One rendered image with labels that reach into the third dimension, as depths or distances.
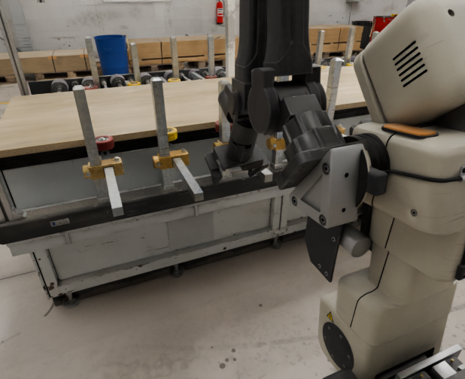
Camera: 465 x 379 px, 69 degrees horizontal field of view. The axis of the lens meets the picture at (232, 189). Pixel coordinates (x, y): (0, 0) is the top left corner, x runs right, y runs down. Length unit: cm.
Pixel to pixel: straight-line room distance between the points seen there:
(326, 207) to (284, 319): 138
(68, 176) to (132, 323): 77
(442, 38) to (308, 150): 21
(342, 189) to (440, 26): 23
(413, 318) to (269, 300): 118
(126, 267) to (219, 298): 51
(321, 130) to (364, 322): 39
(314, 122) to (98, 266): 155
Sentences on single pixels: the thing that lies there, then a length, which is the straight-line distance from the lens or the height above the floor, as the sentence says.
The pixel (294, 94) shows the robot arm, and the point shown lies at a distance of 54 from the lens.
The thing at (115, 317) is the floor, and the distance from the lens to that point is 189.
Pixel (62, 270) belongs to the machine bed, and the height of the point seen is 23.
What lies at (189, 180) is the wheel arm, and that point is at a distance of 117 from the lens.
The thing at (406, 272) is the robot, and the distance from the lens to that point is 66.
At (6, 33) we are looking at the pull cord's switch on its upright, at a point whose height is 120.
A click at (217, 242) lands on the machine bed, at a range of 195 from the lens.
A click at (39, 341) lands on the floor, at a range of 193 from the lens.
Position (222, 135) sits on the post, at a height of 90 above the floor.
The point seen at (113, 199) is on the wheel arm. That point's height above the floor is 85.
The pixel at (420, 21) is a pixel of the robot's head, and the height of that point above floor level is 136.
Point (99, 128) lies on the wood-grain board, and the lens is 154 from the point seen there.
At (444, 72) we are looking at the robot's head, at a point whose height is 131.
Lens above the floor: 140
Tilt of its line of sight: 30 degrees down
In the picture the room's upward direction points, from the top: straight up
